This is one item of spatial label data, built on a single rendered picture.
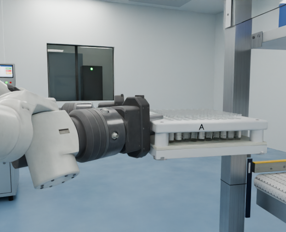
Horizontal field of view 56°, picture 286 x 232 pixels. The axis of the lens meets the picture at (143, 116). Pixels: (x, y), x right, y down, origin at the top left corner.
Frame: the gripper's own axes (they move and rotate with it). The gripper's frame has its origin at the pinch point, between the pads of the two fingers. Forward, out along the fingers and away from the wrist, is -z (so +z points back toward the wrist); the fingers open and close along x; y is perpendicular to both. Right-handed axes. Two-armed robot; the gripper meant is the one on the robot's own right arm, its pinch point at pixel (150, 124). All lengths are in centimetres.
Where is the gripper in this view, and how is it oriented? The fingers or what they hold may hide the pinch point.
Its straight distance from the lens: 56.5
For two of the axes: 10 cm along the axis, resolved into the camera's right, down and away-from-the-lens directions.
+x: 0.2, 9.9, 1.0
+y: 7.1, 0.6, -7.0
